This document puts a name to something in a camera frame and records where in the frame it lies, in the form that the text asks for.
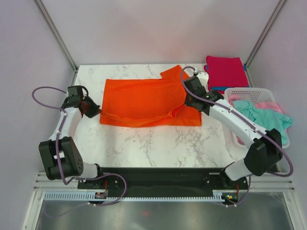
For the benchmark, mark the aluminium frame post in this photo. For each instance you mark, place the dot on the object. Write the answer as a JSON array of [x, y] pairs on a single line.
[[52, 27], [267, 28]]

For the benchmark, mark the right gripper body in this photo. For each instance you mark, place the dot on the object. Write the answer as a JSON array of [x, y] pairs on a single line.
[[188, 101]]

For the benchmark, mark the left aluminium frame post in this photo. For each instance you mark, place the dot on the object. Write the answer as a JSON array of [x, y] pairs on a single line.
[[52, 27]]

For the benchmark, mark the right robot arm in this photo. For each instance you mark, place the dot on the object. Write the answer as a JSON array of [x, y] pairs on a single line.
[[264, 146]]

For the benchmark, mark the white laundry basket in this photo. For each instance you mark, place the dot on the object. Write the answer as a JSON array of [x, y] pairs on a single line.
[[259, 106]]

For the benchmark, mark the teal t-shirt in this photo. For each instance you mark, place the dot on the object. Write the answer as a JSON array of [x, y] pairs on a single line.
[[266, 117]]

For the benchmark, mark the right aluminium frame post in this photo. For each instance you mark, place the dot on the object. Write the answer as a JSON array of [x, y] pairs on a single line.
[[267, 28]]

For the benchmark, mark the white cable duct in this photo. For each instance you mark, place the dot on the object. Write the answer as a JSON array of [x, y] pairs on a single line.
[[99, 197]]

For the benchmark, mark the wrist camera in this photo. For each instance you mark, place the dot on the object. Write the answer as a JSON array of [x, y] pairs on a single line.
[[203, 77], [77, 91]]

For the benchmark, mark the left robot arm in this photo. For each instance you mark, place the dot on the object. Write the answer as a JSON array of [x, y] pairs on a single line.
[[59, 154]]

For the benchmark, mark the orange t-shirt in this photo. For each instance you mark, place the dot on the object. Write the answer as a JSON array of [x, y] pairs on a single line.
[[148, 102]]

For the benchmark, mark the pink t-shirt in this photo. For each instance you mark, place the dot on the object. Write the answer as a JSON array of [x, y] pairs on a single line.
[[268, 105]]

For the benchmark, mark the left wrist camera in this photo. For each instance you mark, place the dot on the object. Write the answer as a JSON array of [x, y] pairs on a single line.
[[77, 91]]

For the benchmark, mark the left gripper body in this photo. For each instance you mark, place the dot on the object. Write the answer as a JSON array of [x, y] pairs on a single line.
[[90, 106]]

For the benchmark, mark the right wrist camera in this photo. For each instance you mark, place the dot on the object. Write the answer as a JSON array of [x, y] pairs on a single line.
[[203, 77]]

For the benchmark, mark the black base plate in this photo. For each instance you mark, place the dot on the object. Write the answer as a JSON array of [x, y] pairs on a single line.
[[163, 182]]

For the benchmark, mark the folded magenta t-shirt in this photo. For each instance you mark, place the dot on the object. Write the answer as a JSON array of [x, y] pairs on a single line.
[[225, 72]]

